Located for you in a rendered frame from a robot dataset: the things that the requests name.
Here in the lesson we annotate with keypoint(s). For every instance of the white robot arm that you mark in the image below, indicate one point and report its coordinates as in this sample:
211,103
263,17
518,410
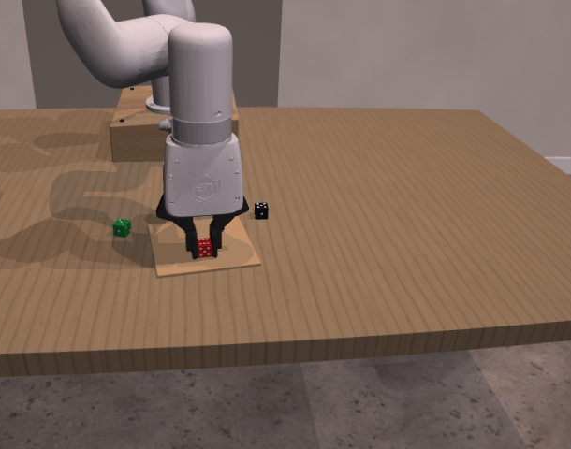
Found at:
198,57

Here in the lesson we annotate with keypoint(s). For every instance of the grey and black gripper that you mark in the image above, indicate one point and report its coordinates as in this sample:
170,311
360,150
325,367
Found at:
202,180

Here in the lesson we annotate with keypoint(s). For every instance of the red die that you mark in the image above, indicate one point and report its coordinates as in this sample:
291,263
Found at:
204,248

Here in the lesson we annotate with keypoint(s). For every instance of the green die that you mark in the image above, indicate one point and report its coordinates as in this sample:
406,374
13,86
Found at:
122,228

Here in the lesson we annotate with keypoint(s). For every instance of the tan flat mat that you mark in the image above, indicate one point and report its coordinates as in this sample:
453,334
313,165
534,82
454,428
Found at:
171,258

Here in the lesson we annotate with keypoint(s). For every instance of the black die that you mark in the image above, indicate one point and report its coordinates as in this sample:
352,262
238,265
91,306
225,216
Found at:
261,210

